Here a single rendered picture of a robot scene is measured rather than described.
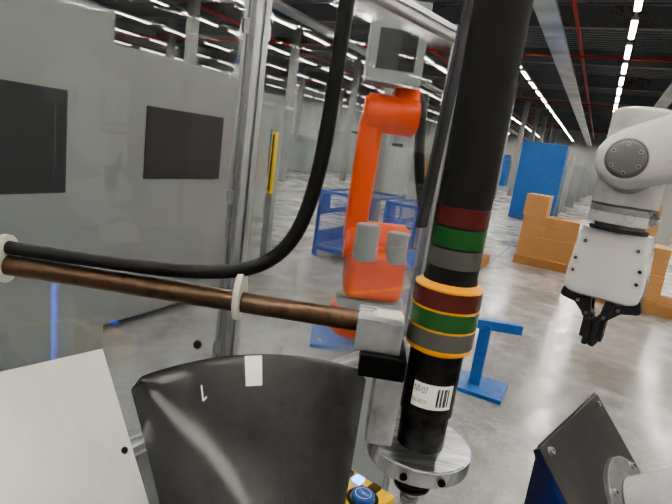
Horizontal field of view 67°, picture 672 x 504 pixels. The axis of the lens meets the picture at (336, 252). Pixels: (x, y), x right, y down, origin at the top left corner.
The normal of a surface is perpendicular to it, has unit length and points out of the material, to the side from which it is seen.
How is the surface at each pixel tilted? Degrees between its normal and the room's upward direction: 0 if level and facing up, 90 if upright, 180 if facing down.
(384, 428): 90
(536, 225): 90
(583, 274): 93
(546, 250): 90
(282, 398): 39
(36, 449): 50
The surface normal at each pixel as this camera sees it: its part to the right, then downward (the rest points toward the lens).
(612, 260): -0.61, 0.10
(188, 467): 0.00, -0.49
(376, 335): -0.08, 0.20
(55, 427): 0.67, -0.44
